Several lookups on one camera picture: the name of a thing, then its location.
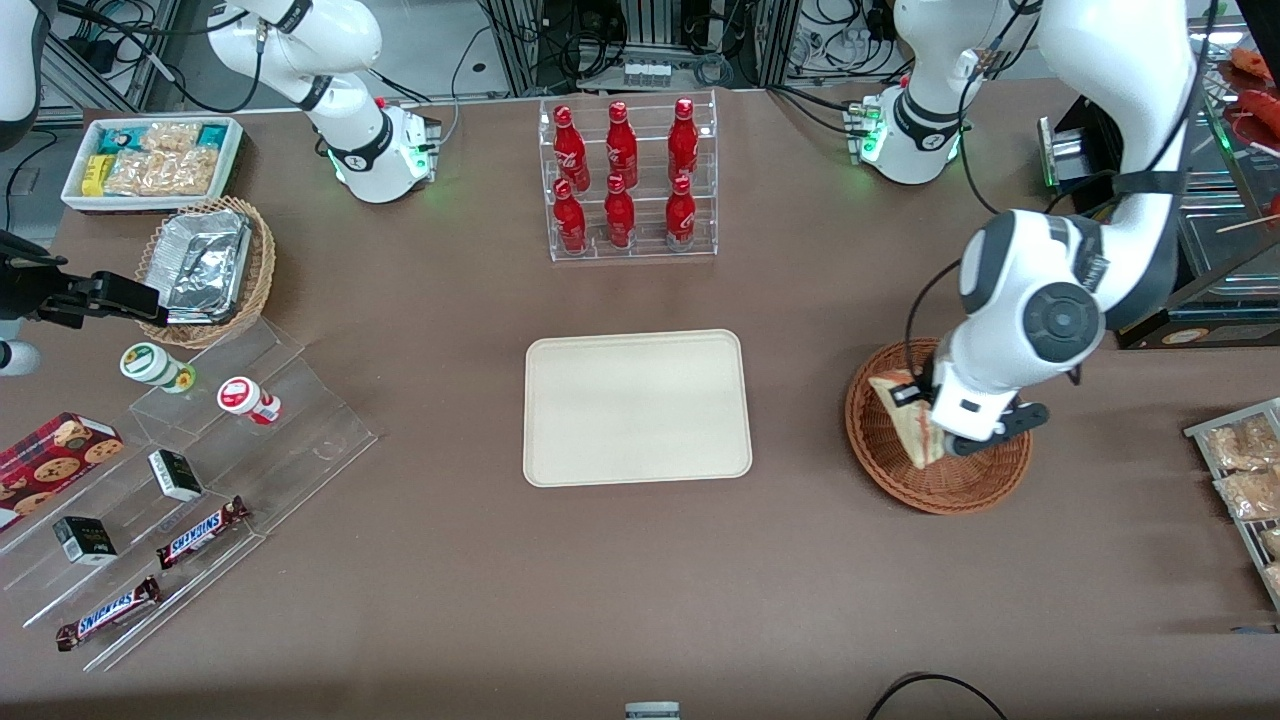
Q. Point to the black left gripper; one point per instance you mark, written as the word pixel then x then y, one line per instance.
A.
pixel 927 384

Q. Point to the red lid yogurt cup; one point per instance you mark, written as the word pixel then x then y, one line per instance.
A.
pixel 242 397

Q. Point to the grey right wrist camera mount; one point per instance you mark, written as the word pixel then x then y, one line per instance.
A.
pixel 18 357

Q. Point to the red cookie box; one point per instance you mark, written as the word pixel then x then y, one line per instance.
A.
pixel 50 465

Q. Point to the white rectangular snack bin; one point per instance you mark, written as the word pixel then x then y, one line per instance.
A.
pixel 232 165

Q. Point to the large clear cracker bag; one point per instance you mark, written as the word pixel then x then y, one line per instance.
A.
pixel 165 172

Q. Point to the green lid yogurt cup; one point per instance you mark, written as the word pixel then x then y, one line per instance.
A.
pixel 150 365

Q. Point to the light wicker basket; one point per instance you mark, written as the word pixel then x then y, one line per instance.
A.
pixel 262 270

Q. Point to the white power strip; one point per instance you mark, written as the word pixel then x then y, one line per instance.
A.
pixel 647 73

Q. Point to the brown round wicker basket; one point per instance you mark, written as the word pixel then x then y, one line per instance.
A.
pixel 960 485

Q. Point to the clear acrylic stepped shelf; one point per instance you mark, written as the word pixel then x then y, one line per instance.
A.
pixel 300 450

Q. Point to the red cola bottle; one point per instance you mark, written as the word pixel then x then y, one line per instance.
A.
pixel 680 218
pixel 621 145
pixel 683 140
pixel 570 150
pixel 570 220
pixel 619 218

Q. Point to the brown snickers bar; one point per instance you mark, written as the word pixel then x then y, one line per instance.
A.
pixel 108 613
pixel 200 533

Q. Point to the clear acrylic bottle rack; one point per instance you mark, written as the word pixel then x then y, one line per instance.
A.
pixel 648 255

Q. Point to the red sausage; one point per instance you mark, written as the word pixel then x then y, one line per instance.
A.
pixel 1258 63
pixel 1262 115

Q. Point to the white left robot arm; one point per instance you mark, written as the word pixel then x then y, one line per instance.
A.
pixel 1110 150

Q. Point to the yellow snack pack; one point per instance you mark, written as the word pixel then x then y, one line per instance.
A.
pixel 96 175

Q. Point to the clear bag of pastries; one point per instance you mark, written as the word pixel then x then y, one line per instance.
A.
pixel 1274 578
pixel 1245 445
pixel 1250 495
pixel 1272 543

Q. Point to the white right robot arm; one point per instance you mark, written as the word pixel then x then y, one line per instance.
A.
pixel 365 150

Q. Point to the black food warmer appliance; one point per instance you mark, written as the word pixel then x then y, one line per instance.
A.
pixel 1240 330

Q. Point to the small black box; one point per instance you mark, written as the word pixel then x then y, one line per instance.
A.
pixel 85 541
pixel 175 476

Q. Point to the triangular sandwich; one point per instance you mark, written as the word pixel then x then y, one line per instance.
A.
pixel 915 435

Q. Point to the cream plastic tray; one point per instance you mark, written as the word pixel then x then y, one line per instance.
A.
pixel 637 408

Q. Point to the stack of foil trays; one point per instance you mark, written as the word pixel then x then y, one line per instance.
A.
pixel 200 265

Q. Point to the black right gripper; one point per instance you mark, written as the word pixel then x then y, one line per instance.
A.
pixel 38 297

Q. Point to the aluminium frame rack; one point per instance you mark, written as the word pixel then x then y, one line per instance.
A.
pixel 530 45

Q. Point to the small clear cracker bag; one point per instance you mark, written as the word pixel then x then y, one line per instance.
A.
pixel 170 137

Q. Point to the small grey device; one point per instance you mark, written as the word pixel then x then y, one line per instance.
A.
pixel 652 711

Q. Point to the thin wooden skewer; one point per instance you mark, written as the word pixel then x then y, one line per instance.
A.
pixel 1250 224

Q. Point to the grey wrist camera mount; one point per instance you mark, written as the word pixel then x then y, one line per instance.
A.
pixel 18 357
pixel 1015 420

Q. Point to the teal snack pack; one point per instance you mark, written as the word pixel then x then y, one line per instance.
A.
pixel 118 140
pixel 211 135

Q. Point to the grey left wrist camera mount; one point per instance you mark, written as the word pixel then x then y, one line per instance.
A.
pixel 1015 420

